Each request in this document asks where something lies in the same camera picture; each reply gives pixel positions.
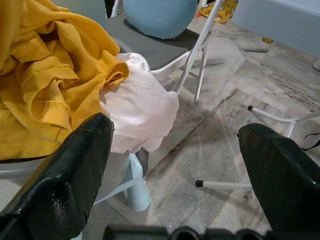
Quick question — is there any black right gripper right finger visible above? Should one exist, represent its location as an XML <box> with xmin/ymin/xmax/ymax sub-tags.
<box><xmin>236</xmin><ymin>122</ymin><xmax>320</xmax><ymax>236</ymax></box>

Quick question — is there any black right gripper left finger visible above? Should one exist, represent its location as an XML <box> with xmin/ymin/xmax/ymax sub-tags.
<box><xmin>0</xmin><ymin>112</ymin><xmax>115</xmax><ymax>240</ymax></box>

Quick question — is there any yellow garment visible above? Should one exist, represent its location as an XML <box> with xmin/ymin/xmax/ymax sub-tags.
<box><xmin>0</xmin><ymin>0</ymin><xmax>130</xmax><ymax>161</ymax></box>

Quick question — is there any grey plastic basin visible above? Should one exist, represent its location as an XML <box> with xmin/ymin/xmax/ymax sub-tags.
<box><xmin>0</xmin><ymin>147</ymin><xmax>131</xmax><ymax>201</ymax></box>

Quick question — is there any white garment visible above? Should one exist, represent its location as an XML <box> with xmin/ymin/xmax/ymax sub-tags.
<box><xmin>98</xmin><ymin>52</ymin><xmax>180</xmax><ymax>154</ymax></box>

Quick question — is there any white grey folding chair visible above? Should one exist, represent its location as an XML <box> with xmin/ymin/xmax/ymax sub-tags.
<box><xmin>104</xmin><ymin>0</ymin><xmax>225</xmax><ymax>103</ymax></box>

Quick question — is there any yellow patterned mat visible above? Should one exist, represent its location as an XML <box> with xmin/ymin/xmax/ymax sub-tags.
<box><xmin>197</xmin><ymin>0</ymin><xmax>238</xmax><ymax>25</ymax></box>

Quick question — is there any light blue cushion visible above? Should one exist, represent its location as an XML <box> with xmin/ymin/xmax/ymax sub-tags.
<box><xmin>122</xmin><ymin>0</ymin><xmax>198</xmax><ymax>40</ymax></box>

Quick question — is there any black floor cable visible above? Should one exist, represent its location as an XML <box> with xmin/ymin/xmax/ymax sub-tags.
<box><xmin>303</xmin><ymin>132</ymin><xmax>320</xmax><ymax>152</ymax></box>

